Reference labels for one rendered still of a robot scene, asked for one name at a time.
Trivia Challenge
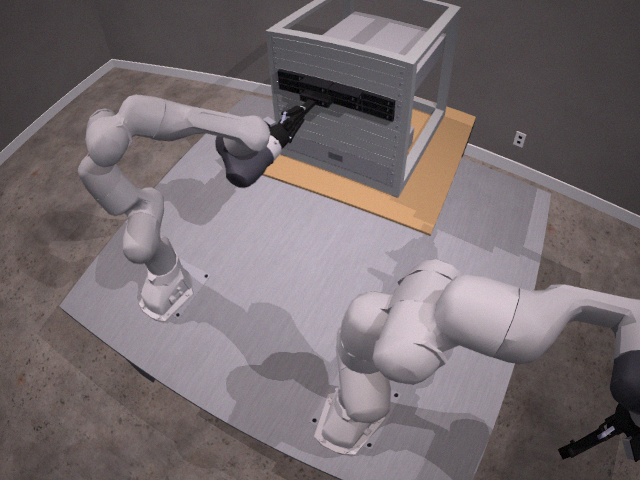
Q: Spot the grey metal rack frame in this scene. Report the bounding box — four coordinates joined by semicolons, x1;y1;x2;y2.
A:
266;0;461;198

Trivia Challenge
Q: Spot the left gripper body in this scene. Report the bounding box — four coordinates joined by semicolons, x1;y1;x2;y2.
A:
269;119;291;149

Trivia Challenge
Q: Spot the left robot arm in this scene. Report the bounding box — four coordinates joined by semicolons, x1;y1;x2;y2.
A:
78;95;282;322

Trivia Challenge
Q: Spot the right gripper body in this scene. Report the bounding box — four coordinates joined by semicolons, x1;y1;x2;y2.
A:
607;404;640;436

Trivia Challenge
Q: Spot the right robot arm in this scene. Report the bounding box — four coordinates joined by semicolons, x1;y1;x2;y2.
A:
314;259;640;455

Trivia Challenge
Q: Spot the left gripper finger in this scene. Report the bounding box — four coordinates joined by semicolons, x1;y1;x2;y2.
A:
288;104;315;143
280;99;315;130

